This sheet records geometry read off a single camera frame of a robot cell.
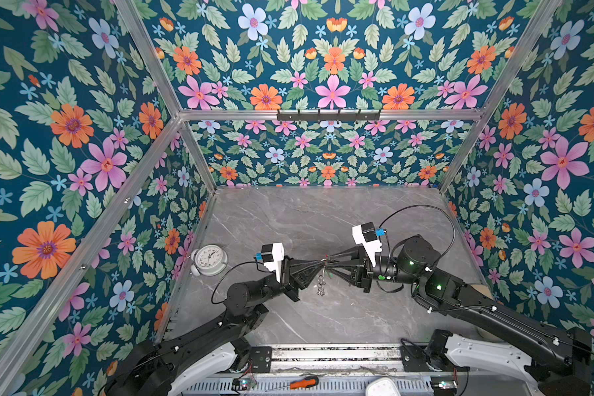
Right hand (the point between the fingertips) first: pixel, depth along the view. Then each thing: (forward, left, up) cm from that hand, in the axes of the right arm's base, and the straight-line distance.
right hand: (330, 262), depth 55 cm
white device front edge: (-21, -15, -33) cm, 42 cm away
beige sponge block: (+7, -55, -34) cm, 65 cm away
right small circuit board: (-20, -34, -38) cm, 54 cm away
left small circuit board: (-20, +26, -37) cm, 49 cm away
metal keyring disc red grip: (-2, +2, -5) cm, 5 cm away
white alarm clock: (+18, +44, -31) cm, 57 cm away
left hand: (-2, +2, +1) cm, 3 cm away
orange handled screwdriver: (-19, +5, -35) cm, 40 cm away
